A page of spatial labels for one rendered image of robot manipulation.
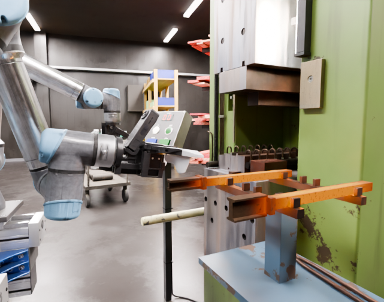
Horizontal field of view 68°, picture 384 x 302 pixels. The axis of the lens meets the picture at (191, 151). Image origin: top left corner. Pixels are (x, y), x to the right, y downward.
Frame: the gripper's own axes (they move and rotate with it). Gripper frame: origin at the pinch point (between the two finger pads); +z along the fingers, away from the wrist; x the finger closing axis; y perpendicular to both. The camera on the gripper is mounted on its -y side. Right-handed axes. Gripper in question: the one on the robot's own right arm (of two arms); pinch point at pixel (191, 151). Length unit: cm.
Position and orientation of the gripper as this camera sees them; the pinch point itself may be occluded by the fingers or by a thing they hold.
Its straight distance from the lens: 75.0
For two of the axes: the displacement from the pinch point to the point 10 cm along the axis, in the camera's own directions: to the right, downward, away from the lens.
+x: 4.3, 1.0, -9.0
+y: -1.3, 9.9, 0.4
